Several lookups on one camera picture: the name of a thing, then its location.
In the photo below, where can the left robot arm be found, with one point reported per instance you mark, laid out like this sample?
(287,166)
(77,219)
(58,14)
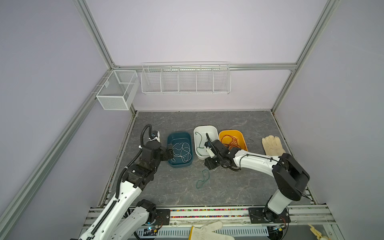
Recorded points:
(111,224)

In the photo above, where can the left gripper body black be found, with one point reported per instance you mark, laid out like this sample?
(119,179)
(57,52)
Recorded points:
(162,154)

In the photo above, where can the beige work glove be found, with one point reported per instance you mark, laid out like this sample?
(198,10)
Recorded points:
(273,146)

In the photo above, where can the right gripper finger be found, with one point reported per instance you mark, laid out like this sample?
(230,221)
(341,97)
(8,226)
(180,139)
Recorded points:
(209,141)
(211,163)

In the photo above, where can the small cream object front right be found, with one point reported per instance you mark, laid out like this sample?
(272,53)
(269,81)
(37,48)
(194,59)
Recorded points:
(317,233)

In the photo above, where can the yellow plastic bin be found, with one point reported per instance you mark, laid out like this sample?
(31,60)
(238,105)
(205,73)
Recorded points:
(233,139)

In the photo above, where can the white mesh box basket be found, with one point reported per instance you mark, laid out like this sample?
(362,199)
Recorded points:
(118,91)

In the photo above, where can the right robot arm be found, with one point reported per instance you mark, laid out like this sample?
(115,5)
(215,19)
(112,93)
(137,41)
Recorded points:
(290,176)

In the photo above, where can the white wire shelf basket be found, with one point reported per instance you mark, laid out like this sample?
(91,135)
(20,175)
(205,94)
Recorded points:
(187,78)

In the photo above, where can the dark teal plastic bin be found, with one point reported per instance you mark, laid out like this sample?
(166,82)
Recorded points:
(183,149)

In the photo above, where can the white plastic bin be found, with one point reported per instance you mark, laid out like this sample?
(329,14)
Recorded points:
(199,134)

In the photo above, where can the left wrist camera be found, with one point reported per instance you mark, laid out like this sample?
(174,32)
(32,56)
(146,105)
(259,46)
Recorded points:
(155,136)

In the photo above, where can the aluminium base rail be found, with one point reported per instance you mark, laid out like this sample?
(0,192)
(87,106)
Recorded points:
(299,214)

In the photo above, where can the white glove at front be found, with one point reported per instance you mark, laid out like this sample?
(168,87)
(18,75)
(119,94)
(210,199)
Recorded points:
(208,232)

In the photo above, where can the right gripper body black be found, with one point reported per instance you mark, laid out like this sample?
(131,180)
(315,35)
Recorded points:
(221,160)

